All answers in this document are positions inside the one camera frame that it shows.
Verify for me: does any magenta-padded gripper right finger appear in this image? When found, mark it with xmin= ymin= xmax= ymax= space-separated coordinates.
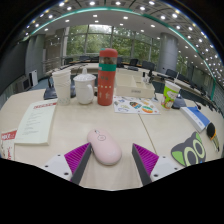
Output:
xmin=131 ymin=143 xmax=183 ymax=187

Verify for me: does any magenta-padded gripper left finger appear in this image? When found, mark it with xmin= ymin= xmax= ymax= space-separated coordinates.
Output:
xmin=42 ymin=142 xmax=93 ymax=186

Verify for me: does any pink computer mouse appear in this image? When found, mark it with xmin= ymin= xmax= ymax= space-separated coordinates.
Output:
xmin=87 ymin=128 xmax=123 ymax=167

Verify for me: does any cat-shaped grey green mouse pad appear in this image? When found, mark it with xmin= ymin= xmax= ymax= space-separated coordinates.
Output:
xmin=170 ymin=131 xmax=207 ymax=168

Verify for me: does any white printed booklet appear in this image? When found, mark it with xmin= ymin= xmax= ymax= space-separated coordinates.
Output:
xmin=13 ymin=99 xmax=58 ymax=146

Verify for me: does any colourful sticker sheet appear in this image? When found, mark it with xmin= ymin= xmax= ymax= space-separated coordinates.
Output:
xmin=112 ymin=95 xmax=161 ymax=116

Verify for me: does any blue and white book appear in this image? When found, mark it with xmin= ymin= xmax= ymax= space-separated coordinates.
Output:
xmin=179 ymin=105 xmax=212 ymax=134

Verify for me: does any white lidded mug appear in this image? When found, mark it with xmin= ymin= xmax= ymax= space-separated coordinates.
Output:
xmin=72 ymin=73 xmax=97 ymax=106

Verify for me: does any printed paper cup with straw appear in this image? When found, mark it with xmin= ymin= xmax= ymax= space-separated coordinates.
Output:
xmin=160 ymin=79 xmax=182 ymax=111

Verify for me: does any red and white leaflet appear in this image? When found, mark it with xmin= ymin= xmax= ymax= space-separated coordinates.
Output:
xmin=0 ymin=129 xmax=18 ymax=161

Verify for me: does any black handheld microphone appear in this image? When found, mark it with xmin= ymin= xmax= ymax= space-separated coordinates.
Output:
xmin=205 ymin=121 xmax=222 ymax=153

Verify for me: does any stack of white paper cups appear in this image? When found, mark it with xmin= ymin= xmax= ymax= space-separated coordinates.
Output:
xmin=51 ymin=68 xmax=72 ymax=106

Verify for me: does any beige cardboard box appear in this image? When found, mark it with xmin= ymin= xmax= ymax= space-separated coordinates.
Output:
xmin=114 ymin=72 xmax=156 ymax=99

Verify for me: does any red drink bottle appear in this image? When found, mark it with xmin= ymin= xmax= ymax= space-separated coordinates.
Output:
xmin=96 ymin=48 xmax=119 ymax=107

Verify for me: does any group of dark office chairs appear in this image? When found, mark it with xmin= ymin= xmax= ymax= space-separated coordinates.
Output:
xmin=63 ymin=55 xmax=214 ymax=98

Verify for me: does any group of ceiling lights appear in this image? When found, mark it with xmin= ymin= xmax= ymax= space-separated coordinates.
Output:
xmin=19 ymin=0 xmax=224 ymax=78

